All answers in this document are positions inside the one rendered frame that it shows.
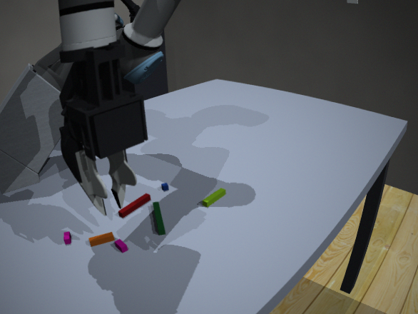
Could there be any magenta rod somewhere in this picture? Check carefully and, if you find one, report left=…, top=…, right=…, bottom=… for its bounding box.
left=63, top=231, right=71, bottom=244
left=114, top=239, right=128, bottom=253

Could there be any lime green rod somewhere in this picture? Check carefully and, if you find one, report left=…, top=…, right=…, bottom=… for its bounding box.
left=203, top=188, right=225, bottom=207

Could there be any orange rod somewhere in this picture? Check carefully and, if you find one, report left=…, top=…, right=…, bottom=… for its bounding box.
left=89, top=232, right=115, bottom=247

